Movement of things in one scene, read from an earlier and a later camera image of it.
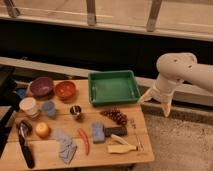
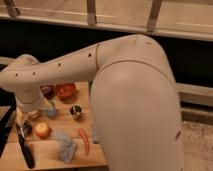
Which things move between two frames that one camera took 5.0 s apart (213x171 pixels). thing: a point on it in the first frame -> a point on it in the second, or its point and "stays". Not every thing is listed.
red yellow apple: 42,129 stays
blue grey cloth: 67,147 stays
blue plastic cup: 50,108 stays
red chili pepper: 86,140 stays
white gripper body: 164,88 -> 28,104
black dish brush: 25,128 stays
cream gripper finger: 167,108 -> 49,104
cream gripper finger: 149,94 -> 19,118
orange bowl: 65,89 stays
